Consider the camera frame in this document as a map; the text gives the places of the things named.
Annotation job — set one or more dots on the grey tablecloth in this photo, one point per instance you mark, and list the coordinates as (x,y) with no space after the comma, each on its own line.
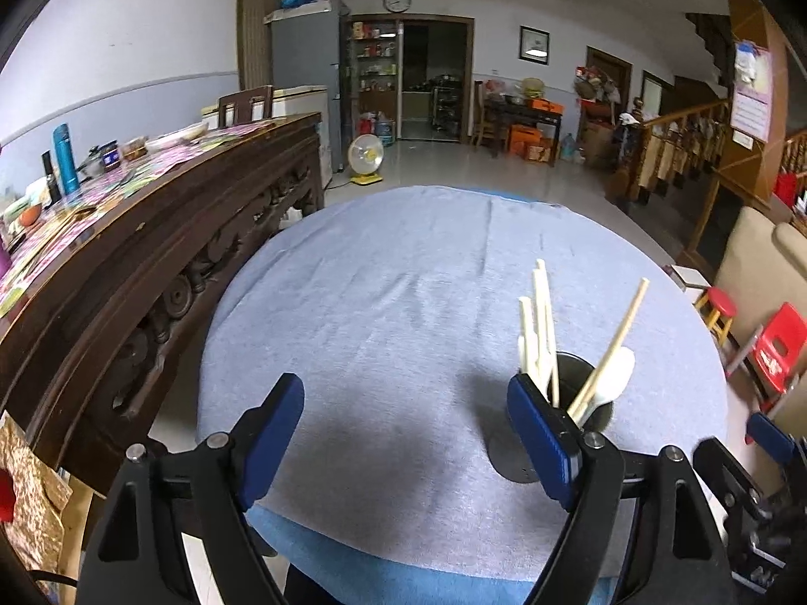
(378,302)

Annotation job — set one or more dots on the blue bag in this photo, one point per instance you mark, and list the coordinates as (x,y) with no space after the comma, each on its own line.
(293,0)

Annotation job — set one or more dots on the yellow woven basket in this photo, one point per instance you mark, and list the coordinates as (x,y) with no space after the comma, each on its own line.
(533,87)

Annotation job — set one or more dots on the small white stool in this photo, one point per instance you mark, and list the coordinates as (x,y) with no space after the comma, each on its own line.
(690,276)

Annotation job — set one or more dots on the round wall clock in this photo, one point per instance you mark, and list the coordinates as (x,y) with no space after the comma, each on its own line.
(398,2)

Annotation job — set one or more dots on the dark wooden chair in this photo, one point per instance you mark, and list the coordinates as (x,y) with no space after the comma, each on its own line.
(224,107)

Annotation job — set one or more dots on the blue water jug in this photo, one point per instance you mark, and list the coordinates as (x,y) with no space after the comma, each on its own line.
(386,132)

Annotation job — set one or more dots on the carved dark wooden sideboard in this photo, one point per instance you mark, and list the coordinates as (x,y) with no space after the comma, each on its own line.
(189,220)

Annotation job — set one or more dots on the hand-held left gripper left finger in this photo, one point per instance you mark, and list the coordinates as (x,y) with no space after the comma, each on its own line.
(271,441)

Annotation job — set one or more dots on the beige sofa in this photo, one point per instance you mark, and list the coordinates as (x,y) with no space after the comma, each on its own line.
(756,264)

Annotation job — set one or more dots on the grey metal utensil holder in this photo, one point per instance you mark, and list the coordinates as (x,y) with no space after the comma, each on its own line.
(507,457)

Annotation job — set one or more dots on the wooden shelf cabinet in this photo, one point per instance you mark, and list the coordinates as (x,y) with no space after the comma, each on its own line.
(375,69)

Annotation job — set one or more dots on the round electric fan heater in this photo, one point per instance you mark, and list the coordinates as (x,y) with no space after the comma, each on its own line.
(365,156)

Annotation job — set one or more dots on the long wooden chopstick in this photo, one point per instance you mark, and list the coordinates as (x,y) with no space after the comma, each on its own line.
(620,328)

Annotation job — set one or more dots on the framed wall picture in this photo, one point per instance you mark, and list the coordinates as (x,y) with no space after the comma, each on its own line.
(534,44)

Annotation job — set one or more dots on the grey refrigerator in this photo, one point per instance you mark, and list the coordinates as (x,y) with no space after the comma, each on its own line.
(302,50)

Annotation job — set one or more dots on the wooden stair railing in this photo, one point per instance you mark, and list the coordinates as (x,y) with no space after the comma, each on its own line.
(684,112)

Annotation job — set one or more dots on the flat orange box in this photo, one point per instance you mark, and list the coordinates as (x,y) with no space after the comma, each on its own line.
(546,105)

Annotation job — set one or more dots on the orange bowl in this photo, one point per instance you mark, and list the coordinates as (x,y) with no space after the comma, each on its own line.
(29,215)

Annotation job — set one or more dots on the red plastic chair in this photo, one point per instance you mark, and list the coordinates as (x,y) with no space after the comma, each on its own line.
(782,340)

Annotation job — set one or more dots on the gold patterned cloth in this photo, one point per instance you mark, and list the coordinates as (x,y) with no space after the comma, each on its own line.
(31,491)

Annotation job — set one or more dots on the blue thermos bottle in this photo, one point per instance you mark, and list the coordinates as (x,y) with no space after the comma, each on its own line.
(65,161)

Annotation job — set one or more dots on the light wooden chair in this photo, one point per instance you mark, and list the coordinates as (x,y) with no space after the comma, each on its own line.
(479,107)

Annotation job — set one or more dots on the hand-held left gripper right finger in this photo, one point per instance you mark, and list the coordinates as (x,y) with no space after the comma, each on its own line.
(542,441)

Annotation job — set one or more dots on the metal kitchen rack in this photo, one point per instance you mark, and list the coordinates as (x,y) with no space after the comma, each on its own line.
(447,107)

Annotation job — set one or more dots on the black bottle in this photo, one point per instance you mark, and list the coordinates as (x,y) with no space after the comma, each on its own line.
(50,176)

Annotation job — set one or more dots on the brown cardboard box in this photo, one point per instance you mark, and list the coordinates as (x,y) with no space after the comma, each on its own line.
(596,142)

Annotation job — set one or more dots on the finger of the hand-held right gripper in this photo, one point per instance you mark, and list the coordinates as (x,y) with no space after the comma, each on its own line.
(731,472)
(769,438)

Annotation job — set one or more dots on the dark wooden side table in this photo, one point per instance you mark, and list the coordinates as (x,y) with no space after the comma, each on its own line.
(523,110)

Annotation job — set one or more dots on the clear water jug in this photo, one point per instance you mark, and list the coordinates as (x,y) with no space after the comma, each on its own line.
(568,150)

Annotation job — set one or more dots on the red round stool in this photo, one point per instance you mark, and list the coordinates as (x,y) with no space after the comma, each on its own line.
(717,301)

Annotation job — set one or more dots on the short wooden railing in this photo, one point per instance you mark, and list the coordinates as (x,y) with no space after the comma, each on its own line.
(795,151)

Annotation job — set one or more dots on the white chest freezer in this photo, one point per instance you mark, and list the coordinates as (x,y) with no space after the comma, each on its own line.
(302,101)

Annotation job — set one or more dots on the white plastic spoon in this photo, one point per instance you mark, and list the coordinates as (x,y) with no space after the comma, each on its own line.
(541,328)
(618,372)
(526,334)

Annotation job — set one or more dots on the white plate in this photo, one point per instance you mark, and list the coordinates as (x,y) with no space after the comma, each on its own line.
(186,133)

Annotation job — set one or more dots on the wall calendar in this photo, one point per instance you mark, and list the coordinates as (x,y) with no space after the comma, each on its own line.
(750,107)

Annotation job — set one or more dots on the red object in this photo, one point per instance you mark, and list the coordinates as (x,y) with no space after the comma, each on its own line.
(5,495)

